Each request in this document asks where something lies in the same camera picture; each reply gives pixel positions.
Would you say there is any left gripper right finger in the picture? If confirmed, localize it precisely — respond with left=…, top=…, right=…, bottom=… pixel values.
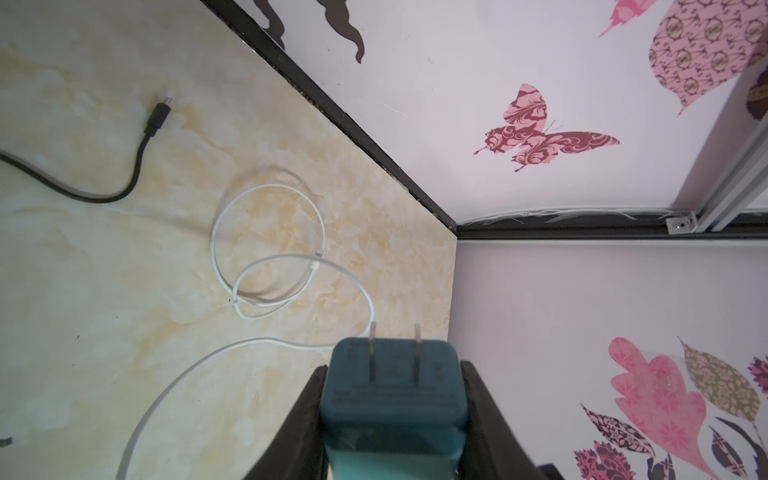
left=458, top=360, right=545, bottom=480

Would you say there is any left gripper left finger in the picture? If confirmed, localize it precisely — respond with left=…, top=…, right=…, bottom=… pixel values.
left=244, top=366, right=329, bottom=480

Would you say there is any black usb cable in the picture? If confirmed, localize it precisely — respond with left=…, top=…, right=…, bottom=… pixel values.
left=0, top=97, right=173, bottom=205

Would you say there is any aluminium frame bar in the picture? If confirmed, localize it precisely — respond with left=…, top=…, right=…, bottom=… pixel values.
left=665, top=116, right=767, bottom=235

